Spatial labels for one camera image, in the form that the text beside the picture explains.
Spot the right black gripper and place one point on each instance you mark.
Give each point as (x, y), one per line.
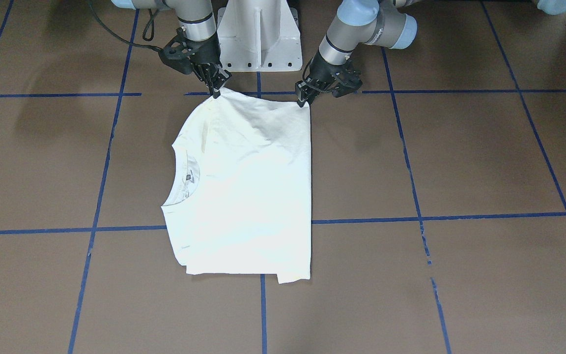
(208, 55)

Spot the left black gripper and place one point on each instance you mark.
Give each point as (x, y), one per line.
(320, 70)

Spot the cream long-sleeve printed shirt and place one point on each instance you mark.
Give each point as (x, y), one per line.
(240, 203)

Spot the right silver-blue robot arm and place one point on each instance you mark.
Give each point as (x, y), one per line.
(195, 16)

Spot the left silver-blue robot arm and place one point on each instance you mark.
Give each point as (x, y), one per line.
(379, 23)

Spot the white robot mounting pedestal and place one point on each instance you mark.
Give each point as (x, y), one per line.
(259, 36)

